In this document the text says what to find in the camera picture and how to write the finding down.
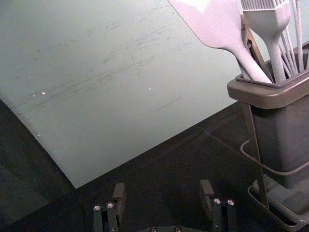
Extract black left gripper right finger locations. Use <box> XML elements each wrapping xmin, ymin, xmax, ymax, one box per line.
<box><xmin>199</xmin><ymin>179</ymin><xmax>237</xmax><ymax>232</ymax></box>

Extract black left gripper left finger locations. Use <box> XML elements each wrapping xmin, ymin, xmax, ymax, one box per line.
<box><xmin>93</xmin><ymin>182</ymin><xmax>127</xmax><ymax>232</ymax></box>

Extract black table cloth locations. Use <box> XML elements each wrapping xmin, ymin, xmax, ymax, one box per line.
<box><xmin>0</xmin><ymin>41</ymin><xmax>309</xmax><ymax>232</ymax></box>

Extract black rack with steel bars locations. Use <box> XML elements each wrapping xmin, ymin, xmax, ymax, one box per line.
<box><xmin>241</xmin><ymin>49</ymin><xmax>309</xmax><ymax>232</ymax></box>

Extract grey plastic utensil holder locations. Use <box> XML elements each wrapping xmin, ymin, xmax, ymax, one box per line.
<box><xmin>226</xmin><ymin>69</ymin><xmax>309</xmax><ymax>190</ymax></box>

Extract brown metal tongs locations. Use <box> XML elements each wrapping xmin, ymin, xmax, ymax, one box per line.
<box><xmin>240</xmin><ymin>16</ymin><xmax>274</xmax><ymax>82</ymax></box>

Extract white silicone spatula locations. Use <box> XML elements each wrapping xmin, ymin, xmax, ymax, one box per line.
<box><xmin>167</xmin><ymin>0</ymin><xmax>273</xmax><ymax>84</ymax></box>

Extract white silicone basting brush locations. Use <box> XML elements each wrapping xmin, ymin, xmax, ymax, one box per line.
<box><xmin>239</xmin><ymin>0</ymin><xmax>294</xmax><ymax>83</ymax></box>

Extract white silicone whisk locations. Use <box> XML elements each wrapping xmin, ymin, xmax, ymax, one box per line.
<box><xmin>280</xmin><ymin>0</ymin><xmax>305</xmax><ymax>76</ymax></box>

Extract plain pale wall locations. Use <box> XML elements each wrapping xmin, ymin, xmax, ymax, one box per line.
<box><xmin>0</xmin><ymin>0</ymin><xmax>309</xmax><ymax>189</ymax></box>

